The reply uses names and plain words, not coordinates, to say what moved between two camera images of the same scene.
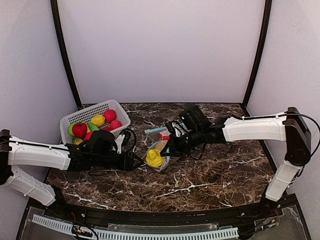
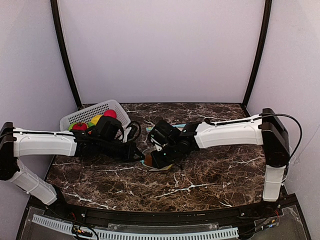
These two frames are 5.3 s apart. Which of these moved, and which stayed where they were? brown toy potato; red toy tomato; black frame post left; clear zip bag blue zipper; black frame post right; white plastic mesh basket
Moved: clear zip bag blue zipper; brown toy potato
Stayed: black frame post right; black frame post left; white plastic mesh basket; red toy tomato
